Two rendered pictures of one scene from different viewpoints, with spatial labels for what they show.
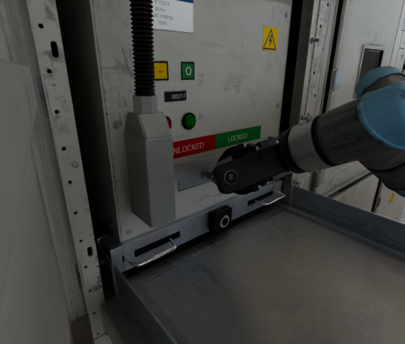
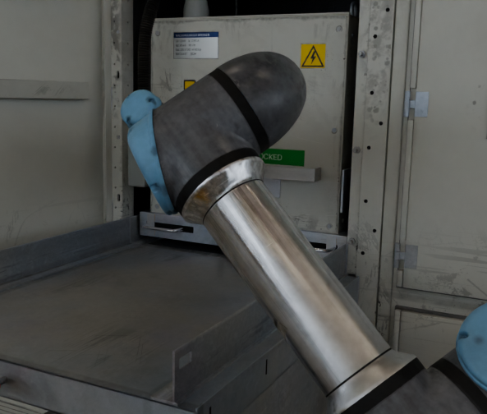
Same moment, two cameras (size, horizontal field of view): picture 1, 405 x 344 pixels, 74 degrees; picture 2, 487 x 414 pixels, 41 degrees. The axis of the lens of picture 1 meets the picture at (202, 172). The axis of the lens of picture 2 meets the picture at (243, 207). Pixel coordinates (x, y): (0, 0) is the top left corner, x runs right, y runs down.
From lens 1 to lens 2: 142 cm
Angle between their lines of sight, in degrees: 64
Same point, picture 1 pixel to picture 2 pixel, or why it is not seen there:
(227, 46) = not seen: hidden behind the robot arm
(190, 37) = (215, 62)
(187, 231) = (200, 232)
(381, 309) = (177, 299)
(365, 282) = (210, 297)
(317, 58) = (375, 75)
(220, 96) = not seen: hidden behind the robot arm
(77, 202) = (117, 160)
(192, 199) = not seen: hidden behind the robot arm
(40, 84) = (109, 91)
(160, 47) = (190, 70)
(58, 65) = (118, 82)
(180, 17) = (207, 48)
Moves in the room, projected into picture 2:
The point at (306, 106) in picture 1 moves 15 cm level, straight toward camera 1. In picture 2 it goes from (363, 135) to (290, 134)
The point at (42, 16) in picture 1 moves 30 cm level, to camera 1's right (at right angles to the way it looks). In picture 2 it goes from (115, 59) to (149, 53)
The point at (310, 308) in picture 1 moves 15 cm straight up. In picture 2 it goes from (158, 282) to (158, 208)
